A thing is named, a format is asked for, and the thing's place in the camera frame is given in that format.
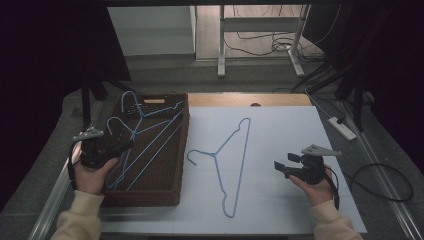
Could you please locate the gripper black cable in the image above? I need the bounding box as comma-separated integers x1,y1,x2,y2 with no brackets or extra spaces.
67,142,84,192
324,165,341,212

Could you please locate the brown woven basket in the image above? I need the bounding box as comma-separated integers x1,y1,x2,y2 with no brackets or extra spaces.
96,93,191,208

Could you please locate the white desk frame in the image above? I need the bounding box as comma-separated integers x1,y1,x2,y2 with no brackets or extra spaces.
217,4,313,80

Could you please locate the white foam board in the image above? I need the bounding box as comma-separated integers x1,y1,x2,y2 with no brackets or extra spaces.
99,105,368,235

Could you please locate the black tripod stand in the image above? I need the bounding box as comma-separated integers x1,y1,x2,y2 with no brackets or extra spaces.
289,61,367,133

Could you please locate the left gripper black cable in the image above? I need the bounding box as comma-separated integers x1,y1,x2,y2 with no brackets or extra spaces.
67,142,84,192

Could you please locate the white cabinet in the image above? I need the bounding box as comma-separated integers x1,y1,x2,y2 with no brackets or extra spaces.
107,5,197,57

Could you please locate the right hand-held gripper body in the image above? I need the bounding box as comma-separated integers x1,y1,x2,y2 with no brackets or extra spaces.
286,143,343,185

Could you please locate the person's right hand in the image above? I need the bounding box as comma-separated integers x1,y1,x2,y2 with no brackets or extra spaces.
288,165,336,208

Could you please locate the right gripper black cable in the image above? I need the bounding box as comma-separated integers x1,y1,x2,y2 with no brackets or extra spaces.
324,165,341,212

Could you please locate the black looped cable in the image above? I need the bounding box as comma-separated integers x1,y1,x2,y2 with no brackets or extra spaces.
349,162,415,203

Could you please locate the person's left hand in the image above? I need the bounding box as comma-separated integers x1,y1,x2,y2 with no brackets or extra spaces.
72,157,120,196

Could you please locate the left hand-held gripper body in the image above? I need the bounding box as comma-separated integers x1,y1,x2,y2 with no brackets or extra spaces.
73,127,117,170

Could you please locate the white power strip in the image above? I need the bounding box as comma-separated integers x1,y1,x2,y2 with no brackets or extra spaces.
327,116,358,142

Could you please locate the tangle of floor cables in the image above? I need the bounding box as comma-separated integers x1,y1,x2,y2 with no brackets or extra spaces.
223,4,343,63

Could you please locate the dark curtain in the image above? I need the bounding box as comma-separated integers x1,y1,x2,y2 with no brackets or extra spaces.
301,0,424,168
0,0,132,213

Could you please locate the metal floor rail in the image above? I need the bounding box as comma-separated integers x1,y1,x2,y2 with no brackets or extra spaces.
28,126,97,240
337,99,424,240

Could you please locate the white power cable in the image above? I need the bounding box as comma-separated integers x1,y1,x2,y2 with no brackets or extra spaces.
303,86,335,120

